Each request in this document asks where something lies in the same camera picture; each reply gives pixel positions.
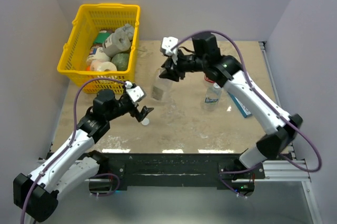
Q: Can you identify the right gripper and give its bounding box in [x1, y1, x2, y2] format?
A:
[160, 48, 206, 82]

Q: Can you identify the clear bottle with red ring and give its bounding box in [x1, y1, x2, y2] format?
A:
[204, 75, 214, 84]

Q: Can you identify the clear white bottle cap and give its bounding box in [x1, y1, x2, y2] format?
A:
[213, 83, 221, 89]

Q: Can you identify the clear labelled bottle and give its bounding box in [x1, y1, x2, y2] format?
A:
[202, 85, 222, 111]

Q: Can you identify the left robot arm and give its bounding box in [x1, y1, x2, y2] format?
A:
[13, 85, 152, 223]

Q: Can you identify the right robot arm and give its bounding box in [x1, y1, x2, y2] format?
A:
[160, 32, 303, 178]

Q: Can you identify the green round fruit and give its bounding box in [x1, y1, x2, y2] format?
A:
[111, 53, 130, 71]

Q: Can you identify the grey paper roll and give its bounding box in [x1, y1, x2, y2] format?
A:
[102, 24, 135, 57]

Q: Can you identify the white tape roll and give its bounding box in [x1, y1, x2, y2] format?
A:
[90, 60, 117, 72]

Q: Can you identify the cream labelled container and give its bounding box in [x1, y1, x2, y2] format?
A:
[86, 46, 111, 65]

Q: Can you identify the green box in basket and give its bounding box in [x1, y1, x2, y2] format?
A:
[93, 30, 111, 44]

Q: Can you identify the blue white toothpaste box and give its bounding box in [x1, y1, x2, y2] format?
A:
[228, 93, 252, 118]

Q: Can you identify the yellow plastic basket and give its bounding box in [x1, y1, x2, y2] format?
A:
[57, 3, 141, 94]

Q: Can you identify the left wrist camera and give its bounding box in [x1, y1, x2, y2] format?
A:
[124, 81, 146, 103]

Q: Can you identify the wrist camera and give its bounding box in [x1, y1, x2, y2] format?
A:
[160, 37, 179, 65]
[124, 81, 146, 103]

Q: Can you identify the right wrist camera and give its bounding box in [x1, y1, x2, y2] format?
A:
[160, 37, 179, 65]

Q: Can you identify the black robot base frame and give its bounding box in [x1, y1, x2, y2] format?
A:
[77, 149, 265, 196]

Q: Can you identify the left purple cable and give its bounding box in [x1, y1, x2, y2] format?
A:
[20, 77, 130, 224]

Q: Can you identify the purple cable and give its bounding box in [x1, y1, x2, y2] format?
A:
[171, 29, 322, 172]
[20, 77, 130, 224]

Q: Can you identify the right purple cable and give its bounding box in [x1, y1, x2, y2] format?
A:
[171, 29, 322, 172]

